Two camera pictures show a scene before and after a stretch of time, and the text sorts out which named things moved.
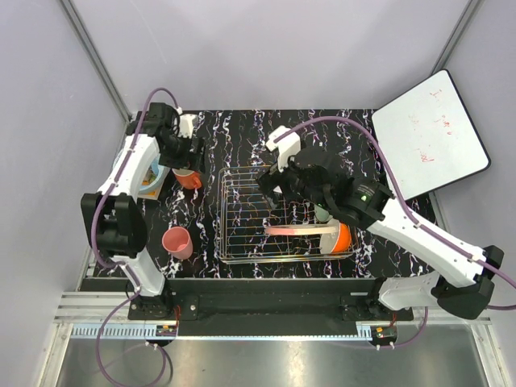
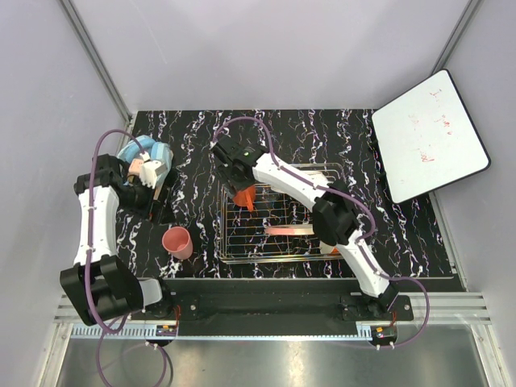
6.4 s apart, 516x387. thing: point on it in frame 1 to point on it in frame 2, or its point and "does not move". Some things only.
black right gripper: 272,177 to 224,174
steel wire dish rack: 245,208 does not move
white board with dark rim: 429,138 does not move
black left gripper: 192,160 to 159,214
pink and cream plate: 300,229 does not move
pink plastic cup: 177,241 does not move
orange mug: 187,178 to 245,197
